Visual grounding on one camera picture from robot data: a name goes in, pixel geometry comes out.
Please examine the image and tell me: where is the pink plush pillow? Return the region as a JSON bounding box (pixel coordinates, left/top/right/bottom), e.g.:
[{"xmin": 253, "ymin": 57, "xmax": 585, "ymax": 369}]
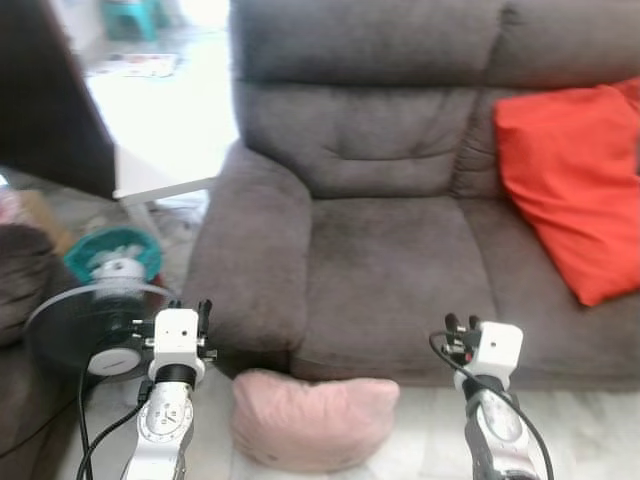
[{"xmin": 230, "ymin": 369, "xmax": 401, "ymax": 474}]

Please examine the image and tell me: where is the dark grey fabric sofa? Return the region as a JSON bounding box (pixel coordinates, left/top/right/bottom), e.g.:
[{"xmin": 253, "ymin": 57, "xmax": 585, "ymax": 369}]
[{"xmin": 183, "ymin": 0, "xmax": 640, "ymax": 389}]

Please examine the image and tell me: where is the red pillow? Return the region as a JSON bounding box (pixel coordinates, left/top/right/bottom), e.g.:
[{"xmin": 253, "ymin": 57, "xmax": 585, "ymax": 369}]
[{"xmin": 493, "ymin": 77, "xmax": 640, "ymax": 308}]

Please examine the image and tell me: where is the printed floor mat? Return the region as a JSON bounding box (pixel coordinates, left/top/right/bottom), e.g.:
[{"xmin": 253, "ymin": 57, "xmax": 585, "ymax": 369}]
[{"xmin": 95, "ymin": 52, "xmax": 181, "ymax": 79}]

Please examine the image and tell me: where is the teal plastic basket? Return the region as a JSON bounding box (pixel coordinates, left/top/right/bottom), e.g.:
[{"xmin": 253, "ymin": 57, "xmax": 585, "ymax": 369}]
[{"xmin": 63, "ymin": 227, "xmax": 164, "ymax": 286}]

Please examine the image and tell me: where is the black standing fan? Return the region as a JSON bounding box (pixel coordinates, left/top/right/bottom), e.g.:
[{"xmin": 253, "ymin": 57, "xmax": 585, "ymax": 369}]
[{"xmin": 22, "ymin": 255, "xmax": 191, "ymax": 381}]

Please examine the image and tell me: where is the white side table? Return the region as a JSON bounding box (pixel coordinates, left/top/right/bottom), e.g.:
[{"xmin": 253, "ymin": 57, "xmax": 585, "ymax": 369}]
[{"xmin": 100, "ymin": 120, "xmax": 241, "ymax": 241}]

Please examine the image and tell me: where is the dark brown door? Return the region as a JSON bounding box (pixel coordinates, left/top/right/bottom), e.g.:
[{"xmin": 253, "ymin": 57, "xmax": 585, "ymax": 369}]
[{"xmin": 0, "ymin": 0, "xmax": 118, "ymax": 199}]

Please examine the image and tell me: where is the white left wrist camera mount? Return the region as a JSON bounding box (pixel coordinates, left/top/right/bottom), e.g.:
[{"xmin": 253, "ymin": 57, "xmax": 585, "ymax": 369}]
[{"xmin": 150, "ymin": 309, "xmax": 207, "ymax": 386}]

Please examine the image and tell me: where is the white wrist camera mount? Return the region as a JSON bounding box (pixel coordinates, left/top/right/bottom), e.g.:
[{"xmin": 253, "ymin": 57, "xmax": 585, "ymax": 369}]
[
  {"xmin": 150, "ymin": 309, "xmax": 207, "ymax": 386},
  {"xmin": 455, "ymin": 322, "xmax": 524, "ymax": 389}
]

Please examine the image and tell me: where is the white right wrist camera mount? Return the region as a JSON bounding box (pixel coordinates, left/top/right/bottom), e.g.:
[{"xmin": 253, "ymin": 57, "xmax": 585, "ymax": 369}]
[{"xmin": 455, "ymin": 322, "xmax": 524, "ymax": 389}]

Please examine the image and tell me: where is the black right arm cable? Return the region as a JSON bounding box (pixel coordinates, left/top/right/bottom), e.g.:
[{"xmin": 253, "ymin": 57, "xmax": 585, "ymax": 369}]
[{"xmin": 430, "ymin": 330, "xmax": 556, "ymax": 480}]

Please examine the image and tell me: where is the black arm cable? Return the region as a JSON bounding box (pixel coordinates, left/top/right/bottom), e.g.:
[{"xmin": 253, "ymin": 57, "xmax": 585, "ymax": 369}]
[
  {"xmin": 75, "ymin": 362, "xmax": 153, "ymax": 480},
  {"xmin": 430, "ymin": 330, "xmax": 556, "ymax": 480}
]

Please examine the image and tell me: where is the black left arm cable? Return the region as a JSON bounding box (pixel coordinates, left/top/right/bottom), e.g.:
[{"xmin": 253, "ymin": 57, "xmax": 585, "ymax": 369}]
[{"xmin": 75, "ymin": 362, "xmax": 153, "ymax": 480}]

